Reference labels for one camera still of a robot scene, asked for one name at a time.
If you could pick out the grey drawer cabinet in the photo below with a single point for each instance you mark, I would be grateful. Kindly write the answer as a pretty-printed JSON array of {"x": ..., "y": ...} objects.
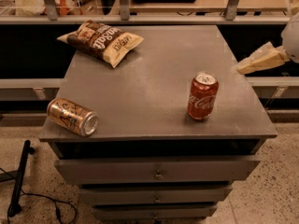
[{"x": 148, "y": 158}]

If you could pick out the black stand leg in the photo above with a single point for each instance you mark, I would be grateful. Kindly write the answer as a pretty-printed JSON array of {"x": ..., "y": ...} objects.
[{"x": 14, "y": 207}]

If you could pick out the grey metal railing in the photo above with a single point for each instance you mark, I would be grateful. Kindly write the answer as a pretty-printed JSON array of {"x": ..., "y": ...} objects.
[{"x": 129, "y": 11}]

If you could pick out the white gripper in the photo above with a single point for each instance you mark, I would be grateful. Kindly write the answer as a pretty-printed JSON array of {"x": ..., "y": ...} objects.
[{"x": 291, "y": 38}]

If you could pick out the brown chip bag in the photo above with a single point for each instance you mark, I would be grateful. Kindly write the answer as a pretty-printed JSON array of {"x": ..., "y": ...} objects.
[{"x": 104, "y": 42}]

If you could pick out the gold soda can lying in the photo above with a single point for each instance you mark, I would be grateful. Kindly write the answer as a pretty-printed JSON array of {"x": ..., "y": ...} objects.
[{"x": 75, "y": 118}]

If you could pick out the red coke can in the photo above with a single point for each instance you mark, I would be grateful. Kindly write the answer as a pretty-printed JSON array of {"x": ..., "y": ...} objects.
[{"x": 202, "y": 96}]

